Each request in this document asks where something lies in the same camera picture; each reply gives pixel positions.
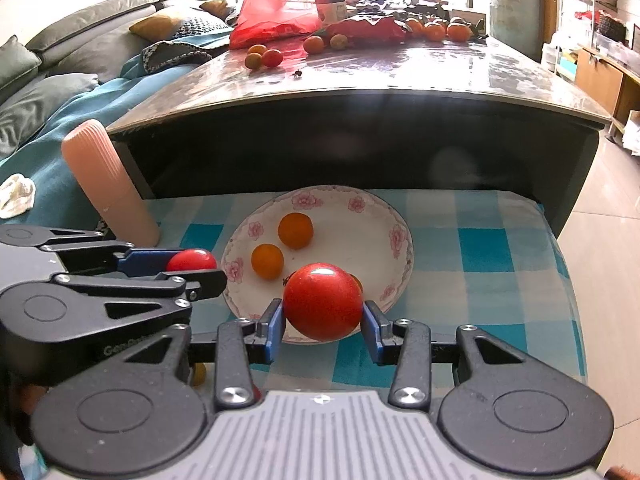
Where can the wicker basket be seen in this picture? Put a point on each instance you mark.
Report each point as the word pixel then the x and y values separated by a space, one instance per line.
pixel 612 27

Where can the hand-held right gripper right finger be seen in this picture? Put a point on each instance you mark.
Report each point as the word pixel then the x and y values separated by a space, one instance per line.
pixel 370 332

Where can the red crinkled packaging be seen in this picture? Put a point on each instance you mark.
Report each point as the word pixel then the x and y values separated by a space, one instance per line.
pixel 370 27

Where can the dark crumpled wrappers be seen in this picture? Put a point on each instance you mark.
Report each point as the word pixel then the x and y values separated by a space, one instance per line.
pixel 395 6

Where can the yellow orange fruit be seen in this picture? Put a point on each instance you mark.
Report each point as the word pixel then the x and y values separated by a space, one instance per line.
pixel 339 41
pixel 254 61
pixel 258 49

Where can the small round orange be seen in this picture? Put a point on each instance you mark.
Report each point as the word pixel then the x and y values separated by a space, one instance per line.
pixel 357 281

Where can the grey green sofa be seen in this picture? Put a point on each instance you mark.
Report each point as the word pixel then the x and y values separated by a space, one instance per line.
pixel 75 30

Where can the oblong small red tomato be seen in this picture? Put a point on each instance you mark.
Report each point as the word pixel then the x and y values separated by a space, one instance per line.
pixel 192 261

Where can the grey green cushion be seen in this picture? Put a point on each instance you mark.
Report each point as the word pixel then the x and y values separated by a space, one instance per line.
pixel 17 67

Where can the smooth orange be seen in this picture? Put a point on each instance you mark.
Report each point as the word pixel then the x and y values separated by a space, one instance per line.
pixel 267 261

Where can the wooden cabinet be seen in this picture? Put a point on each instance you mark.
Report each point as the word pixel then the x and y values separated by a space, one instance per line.
pixel 600 80

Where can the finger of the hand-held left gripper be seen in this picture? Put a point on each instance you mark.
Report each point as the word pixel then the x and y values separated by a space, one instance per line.
pixel 200 285
pixel 145 260

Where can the white plate with pink flowers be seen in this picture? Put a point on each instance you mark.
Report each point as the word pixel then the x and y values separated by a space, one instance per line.
pixel 350 230

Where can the houndstooth pillow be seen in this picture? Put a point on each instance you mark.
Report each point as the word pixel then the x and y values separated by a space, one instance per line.
pixel 197 26

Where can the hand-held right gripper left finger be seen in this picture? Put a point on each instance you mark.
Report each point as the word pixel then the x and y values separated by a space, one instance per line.
pixel 274 330

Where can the bumpy orange mandarin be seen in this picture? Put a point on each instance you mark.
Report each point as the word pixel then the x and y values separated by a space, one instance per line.
pixel 295 230

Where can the red plastic bag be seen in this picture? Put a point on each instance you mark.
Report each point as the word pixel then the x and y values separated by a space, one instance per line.
pixel 270 10

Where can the cream white cloth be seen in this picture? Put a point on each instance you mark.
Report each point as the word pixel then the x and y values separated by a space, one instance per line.
pixel 17 195

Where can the mustard yellow cushion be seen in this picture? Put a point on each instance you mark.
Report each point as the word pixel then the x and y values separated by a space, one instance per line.
pixel 157 26

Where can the red tomato on coffee table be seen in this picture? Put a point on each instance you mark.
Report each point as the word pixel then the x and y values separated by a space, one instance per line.
pixel 272 58

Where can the dark coffee table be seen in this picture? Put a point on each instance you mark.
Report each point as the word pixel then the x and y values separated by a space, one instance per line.
pixel 400 125

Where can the orange on coffee table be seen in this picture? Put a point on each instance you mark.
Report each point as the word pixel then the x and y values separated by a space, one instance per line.
pixel 314 44
pixel 434 31
pixel 414 25
pixel 458 31

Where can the printed paper carton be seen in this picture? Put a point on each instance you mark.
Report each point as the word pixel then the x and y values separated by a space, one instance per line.
pixel 330 2

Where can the clear plastic drawer box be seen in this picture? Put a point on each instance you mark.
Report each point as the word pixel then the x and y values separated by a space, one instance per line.
pixel 559 62

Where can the teal blanket with houndstooth trim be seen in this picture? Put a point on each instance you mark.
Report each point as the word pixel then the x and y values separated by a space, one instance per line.
pixel 50 160

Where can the small yellowish fruit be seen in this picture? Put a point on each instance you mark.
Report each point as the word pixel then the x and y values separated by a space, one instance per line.
pixel 199 374

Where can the blue white checkered tablecloth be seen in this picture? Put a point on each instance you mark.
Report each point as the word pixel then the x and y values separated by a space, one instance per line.
pixel 475 270

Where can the large red tomato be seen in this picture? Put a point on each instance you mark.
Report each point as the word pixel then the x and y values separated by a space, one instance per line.
pixel 322 302

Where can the pink ribbed cup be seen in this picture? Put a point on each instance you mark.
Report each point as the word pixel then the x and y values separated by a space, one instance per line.
pixel 110 185

